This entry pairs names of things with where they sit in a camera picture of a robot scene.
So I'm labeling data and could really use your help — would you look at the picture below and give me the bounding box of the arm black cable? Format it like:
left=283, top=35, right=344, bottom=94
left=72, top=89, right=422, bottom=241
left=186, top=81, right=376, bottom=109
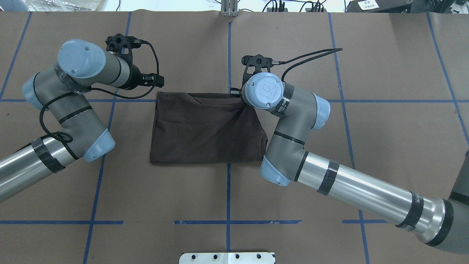
left=271, top=48, right=343, bottom=80
left=39, top=40, right=160, bottom=162

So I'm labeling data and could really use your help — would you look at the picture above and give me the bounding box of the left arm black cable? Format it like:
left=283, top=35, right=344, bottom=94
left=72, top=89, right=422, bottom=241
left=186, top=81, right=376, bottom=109
left=39, top=40, right=160, bottom=162

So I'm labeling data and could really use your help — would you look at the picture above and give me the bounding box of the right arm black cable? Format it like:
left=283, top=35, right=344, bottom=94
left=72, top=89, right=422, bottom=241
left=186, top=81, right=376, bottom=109
left=271, top=48, right=343, bottom=80

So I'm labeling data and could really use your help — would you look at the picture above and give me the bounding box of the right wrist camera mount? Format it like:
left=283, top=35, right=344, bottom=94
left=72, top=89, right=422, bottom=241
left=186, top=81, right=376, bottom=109
left=241, top=55, right=273, bottom=86

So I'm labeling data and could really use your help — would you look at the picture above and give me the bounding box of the white pedestal column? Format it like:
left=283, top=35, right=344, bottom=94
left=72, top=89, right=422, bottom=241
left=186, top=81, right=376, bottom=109
left=179, top=252, right=276, bottom=264

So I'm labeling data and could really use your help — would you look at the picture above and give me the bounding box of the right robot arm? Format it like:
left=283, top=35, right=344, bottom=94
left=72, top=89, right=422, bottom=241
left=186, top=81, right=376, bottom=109
left=229, top=72, right=468, bottom=254

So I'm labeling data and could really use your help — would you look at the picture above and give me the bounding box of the brown t-shirt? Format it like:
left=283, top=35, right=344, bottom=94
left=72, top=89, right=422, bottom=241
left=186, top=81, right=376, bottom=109
left=149, top=92, right=268, bottom=164

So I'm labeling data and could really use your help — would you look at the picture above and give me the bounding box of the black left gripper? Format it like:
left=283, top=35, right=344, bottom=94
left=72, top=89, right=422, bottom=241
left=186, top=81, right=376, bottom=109
left=134, top=73, right=165, bottom=88

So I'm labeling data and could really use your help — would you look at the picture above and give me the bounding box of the aluminium frame post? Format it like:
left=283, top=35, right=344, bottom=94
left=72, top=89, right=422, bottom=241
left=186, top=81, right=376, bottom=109
left=218, top=0, right=239, bottom=17

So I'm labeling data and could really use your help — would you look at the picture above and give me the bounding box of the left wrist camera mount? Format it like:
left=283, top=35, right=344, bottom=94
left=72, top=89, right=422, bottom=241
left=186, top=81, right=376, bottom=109
left=105, top=33, right=142, bottom=65

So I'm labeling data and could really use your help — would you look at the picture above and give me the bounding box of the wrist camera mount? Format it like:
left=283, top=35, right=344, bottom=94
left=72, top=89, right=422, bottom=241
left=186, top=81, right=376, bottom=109
left=105, top=33, right=142, bottom=65
left=241, top=55, right=273, bottom=86

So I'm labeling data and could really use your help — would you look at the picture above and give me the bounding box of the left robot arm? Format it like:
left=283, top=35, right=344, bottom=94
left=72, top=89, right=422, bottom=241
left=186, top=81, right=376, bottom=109
left=1, top=34, right=165, bottom=202

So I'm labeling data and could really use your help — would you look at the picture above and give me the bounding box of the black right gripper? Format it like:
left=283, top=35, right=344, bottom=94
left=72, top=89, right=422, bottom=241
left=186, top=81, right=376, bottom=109
left=229, top=87, right=243, bottom=98

